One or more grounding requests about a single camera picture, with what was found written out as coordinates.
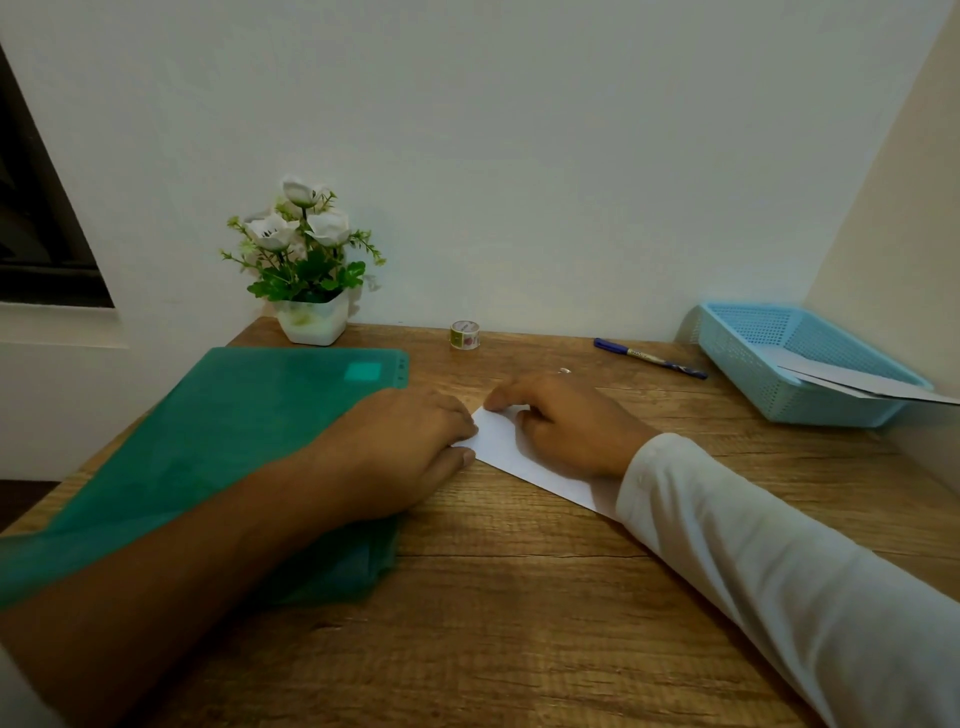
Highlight person's right forearm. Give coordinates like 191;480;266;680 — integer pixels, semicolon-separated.
615;432;960;728

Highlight white paper sheet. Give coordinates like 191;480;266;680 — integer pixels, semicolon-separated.
450;405;625;523

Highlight green plastic folder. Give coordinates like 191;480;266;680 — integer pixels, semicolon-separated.
0;346;411;610

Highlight light blue plastic basket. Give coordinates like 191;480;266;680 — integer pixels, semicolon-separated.
696;302;936;429

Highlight white potted artificial flowers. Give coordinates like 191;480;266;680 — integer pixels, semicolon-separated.
219;174;388;348

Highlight dark window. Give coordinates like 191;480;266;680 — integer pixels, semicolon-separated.
0;43;116;309

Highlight person's left forearm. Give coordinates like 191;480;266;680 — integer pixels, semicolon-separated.
0;444;363;728

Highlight person's right hand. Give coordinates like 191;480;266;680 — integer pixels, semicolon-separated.
483;372;663;483

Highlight grey paper envelope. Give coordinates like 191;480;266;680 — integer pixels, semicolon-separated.
775;364;960;408

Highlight person's left hand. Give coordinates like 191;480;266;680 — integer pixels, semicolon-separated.
303;386;480;528

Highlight blue pen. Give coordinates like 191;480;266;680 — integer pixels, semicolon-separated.
593;337;709;381

